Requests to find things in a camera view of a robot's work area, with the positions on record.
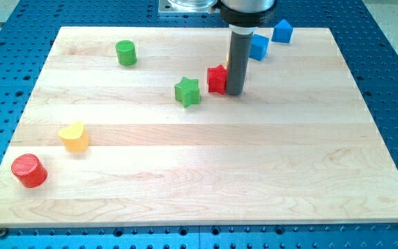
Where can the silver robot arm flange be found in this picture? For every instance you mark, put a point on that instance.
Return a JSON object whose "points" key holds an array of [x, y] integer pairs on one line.
{"points": [[244, 13]]}

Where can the green star block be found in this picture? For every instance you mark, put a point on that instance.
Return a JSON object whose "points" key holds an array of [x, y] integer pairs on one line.
{"points": [[187, 92]]}

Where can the red star block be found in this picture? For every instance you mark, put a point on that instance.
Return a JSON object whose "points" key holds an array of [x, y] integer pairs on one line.
{"points": [[216, 79]]}

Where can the wooden board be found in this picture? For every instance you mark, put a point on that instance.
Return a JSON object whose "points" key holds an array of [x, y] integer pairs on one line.
{"points": [[298, 146]]}

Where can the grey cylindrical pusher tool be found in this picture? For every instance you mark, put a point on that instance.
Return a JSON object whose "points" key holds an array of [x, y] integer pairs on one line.
{"points": [[239, 50]]}

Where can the blue cube block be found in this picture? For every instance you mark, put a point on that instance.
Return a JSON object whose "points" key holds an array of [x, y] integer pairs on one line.
{"points": [[259, 47]]}

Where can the green cylinder block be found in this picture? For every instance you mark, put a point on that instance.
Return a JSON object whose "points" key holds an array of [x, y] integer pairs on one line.
{"points": [[126, 53]]}

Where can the blue pentagon block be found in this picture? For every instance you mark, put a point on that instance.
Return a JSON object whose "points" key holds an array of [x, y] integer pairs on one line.
{"points": [[282, 32]]}

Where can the yellow heart block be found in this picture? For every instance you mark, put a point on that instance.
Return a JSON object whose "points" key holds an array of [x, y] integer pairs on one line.
{"points": [[74, 137]]}

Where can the red cylinder block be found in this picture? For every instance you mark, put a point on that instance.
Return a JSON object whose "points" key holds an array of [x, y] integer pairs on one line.
{"points": [[29, 170]]}

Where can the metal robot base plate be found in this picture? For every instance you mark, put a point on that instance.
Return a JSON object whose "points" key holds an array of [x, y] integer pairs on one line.
{"points": [[183, 6]]}

